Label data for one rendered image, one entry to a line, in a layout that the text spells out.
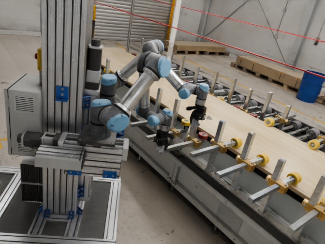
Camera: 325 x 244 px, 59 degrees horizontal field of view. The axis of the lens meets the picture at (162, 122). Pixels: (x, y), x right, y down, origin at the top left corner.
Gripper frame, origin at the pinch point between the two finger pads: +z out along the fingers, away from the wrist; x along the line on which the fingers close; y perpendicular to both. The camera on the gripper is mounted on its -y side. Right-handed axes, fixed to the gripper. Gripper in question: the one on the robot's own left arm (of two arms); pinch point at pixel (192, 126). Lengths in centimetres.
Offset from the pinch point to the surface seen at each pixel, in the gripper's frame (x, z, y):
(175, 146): -14.6, 14.6, 0.9
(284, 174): 32, 10, 66
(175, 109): 6.2, -1.4, -28.1
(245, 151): 6.3, -2.8, 46.1
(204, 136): 14.5, 10.2, 2.9
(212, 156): 6.3, 16.1, 21.5
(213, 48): 672, 74, -583
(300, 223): -14, 4, 100
